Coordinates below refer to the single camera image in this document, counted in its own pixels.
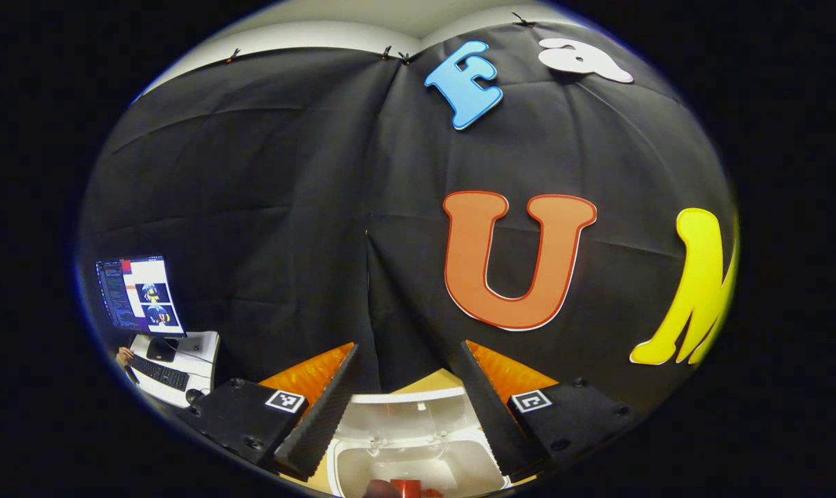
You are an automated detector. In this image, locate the white desktop garbage bin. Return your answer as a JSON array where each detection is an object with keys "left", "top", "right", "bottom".
[{"left": 324, "top": 387, "right": 512, "bottom": 498}]

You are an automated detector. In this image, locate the black keyboard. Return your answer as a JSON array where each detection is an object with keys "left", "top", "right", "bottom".
[{"left": 131, "top": 354, "right": 190, "bottom": 392}]

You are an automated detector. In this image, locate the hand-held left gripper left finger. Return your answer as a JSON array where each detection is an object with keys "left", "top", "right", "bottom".
[{"left": 176, "top": 342, "right": 363, "bottom": 483}]

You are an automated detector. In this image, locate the red pop can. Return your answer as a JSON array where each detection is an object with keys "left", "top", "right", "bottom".
[{"left": 390, "top": 479, "right": 443, "bottom": 498}]

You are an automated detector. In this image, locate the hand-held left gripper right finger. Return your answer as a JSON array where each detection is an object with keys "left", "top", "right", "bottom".
[{"left": 452, "top": 339, "right": 643, "bottom": 478}]

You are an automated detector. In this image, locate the black backdrop cloth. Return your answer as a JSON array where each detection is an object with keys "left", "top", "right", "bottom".
[{"left": 77, "top": 21, "right": 740, "bottom": 416}]

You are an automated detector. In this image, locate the computer monitor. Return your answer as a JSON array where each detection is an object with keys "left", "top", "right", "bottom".
[{"left": 95, "top": 255, "right": 187, "bottom": 362}]

